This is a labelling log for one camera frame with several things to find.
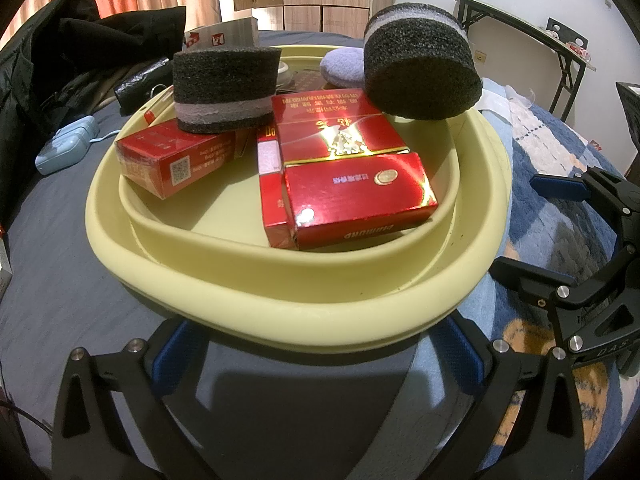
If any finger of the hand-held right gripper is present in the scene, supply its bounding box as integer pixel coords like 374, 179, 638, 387
492, 245, 640, 362
529, 165, 632, 242

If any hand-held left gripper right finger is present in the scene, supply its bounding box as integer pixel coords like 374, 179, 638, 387
432, 312, 586, 480

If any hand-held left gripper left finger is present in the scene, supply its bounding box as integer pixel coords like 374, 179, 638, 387
52, 317, 221, 480

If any yellow plastic basin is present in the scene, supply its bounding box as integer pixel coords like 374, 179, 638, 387
85, 44, 512, 353

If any black foam roll grey band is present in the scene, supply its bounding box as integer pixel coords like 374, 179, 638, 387
362, 2, 484, 121
172, 45, 284, 135

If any red cigarette box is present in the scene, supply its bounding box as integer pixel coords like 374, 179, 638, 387
114, 120, 242, 201

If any red box with gold seal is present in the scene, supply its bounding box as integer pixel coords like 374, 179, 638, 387
271, 90, 439, 252

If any purple powder puff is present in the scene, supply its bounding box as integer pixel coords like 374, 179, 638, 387
318, 48, 369, 89

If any blue checked fleece blanket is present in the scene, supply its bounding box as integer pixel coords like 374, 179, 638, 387
395, 77, 640, 480

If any white cloth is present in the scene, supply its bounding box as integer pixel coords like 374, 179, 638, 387
481, 77, 537, 115

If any black plate with holes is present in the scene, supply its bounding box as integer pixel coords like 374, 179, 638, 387
546, 17, 589, 57

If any black folding table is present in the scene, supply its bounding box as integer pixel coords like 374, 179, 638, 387
442, 0, 599, 122

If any light blue case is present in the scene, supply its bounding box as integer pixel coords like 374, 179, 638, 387
34, 115, 102, 177

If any black plastic wrapper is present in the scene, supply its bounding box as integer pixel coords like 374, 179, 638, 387
113, 57, 174, 107

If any black jacket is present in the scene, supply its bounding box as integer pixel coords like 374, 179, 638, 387
0, 0, 188, 133

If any white box with red print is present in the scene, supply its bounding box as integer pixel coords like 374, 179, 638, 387
183, 16, 259, 52

